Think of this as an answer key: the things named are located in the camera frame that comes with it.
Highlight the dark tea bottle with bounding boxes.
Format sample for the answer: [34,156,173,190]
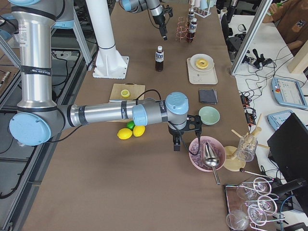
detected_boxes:
[155,46,164,72]

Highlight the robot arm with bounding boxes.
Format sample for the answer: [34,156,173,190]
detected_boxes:
[9,0,202,151]
[119,0,173,40]

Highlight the aluminium frame post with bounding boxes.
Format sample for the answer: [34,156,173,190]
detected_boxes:
[230,0,272,76]

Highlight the green bowl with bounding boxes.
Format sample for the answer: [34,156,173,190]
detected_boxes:
[199,106,220,126]

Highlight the half lemon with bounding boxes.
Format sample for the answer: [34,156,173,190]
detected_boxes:
[120,89,130,98]

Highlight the copper wire bottle rack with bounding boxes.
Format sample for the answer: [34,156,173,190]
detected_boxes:
[176,17,190,41]

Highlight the clear ice cubes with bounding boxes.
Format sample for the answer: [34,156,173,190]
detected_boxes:
[189,139,223,168]

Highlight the white plate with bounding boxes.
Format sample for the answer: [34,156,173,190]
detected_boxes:
[189,54,214,72]

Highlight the tea bottle white cap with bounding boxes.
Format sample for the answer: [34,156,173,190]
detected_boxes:
[186,18,197,42]

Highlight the teach pendant tablet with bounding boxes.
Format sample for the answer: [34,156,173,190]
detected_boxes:
[271,77,308,109]

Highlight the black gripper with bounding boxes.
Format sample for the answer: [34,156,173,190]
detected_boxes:
[168,115,202,151]
[150,7,173,40]

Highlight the green lime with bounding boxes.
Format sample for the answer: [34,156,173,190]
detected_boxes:
[127,120,135,130]

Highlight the wine glass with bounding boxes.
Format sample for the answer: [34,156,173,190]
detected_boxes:
[236,177,271,200]
[244,195,278,216]
[247,205,267,226]
[226,210,249,231]

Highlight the cream serving tray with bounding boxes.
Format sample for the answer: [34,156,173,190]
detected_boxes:
[187,58,218,85]

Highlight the steel ice scoop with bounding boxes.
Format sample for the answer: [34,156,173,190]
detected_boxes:
[202,142,220,185]

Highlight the person in brown shirt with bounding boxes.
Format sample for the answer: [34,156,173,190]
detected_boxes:
[262,0,308,55]

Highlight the white wire cup rack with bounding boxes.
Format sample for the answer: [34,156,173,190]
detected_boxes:
[189,0,211,18]

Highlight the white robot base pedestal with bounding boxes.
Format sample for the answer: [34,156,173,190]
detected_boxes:
[86,0,129,79]

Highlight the black glass tray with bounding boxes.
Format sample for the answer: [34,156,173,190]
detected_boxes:
[224,185,284,231]

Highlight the glazed donut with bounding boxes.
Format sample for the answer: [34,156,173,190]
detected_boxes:
[195,58,209,70]

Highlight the black laptop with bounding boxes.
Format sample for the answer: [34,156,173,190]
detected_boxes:
[267,113,308,181]

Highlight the pink bowl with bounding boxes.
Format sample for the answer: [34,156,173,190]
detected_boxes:
[188,136,226,172]

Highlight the round wooden stand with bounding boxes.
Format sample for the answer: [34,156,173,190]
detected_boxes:
[223,114,269,171]

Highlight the bamboo cutting board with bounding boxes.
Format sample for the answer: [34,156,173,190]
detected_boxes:
[103,83,146,123]

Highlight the grey folded cloth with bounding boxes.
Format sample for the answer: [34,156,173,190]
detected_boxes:
[198,89,218,104]

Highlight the yellow lemon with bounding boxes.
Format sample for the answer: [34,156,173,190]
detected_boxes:
[133,125,145,137]
[117,128,133,140]

